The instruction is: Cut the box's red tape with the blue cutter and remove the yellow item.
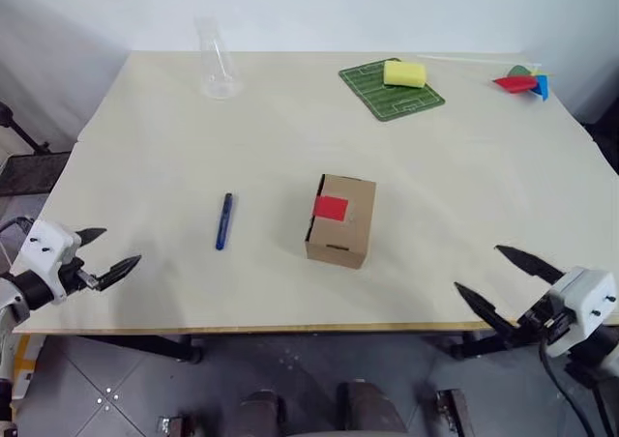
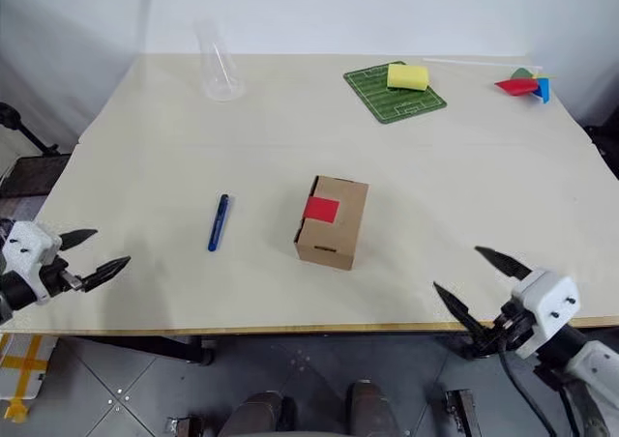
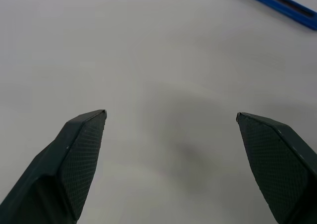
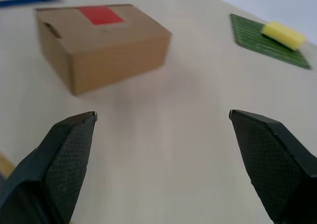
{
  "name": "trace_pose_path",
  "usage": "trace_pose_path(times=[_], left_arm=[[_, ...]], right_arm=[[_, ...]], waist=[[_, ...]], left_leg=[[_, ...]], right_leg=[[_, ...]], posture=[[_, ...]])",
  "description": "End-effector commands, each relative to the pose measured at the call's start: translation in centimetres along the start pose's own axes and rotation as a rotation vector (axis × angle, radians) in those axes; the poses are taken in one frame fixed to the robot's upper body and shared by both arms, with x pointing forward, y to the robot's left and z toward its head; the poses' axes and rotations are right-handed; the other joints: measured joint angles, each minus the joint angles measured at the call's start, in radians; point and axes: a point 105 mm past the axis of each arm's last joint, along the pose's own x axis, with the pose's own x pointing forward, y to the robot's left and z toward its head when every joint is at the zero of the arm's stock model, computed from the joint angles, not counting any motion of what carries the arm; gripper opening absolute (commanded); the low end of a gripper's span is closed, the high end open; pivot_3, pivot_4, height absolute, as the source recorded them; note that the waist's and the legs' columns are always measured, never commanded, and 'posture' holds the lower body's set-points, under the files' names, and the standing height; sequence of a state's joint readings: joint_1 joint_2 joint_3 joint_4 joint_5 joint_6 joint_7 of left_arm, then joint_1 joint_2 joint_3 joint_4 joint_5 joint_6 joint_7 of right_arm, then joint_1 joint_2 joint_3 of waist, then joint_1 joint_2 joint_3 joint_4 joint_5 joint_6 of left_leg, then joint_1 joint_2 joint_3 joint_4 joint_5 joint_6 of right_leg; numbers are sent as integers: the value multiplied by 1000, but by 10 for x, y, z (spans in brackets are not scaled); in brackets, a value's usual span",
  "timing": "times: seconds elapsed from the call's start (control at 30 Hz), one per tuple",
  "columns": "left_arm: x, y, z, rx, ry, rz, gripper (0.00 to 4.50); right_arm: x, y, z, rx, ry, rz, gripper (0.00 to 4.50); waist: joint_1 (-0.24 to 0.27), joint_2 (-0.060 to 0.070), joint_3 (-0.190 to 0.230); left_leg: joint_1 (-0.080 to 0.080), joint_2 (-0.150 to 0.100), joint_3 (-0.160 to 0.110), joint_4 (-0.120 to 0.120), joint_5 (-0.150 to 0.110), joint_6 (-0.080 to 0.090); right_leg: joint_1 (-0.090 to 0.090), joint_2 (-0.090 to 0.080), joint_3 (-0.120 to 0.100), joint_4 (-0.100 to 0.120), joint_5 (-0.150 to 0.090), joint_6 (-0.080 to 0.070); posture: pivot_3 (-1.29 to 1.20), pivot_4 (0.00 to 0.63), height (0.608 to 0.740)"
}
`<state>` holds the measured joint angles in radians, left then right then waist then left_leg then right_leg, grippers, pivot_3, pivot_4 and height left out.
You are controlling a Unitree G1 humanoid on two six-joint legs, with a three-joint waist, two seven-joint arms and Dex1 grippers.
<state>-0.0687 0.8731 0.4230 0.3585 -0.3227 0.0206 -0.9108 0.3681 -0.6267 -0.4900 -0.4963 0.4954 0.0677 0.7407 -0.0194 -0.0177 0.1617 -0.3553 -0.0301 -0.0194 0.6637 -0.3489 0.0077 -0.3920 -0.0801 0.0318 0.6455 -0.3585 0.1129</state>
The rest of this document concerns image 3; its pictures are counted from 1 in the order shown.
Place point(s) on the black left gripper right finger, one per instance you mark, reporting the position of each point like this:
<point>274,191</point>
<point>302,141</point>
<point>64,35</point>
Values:
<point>277,169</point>

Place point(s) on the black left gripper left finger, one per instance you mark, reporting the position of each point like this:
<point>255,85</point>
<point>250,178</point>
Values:
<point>74,164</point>

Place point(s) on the small blue object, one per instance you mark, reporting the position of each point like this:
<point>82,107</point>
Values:
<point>272,3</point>

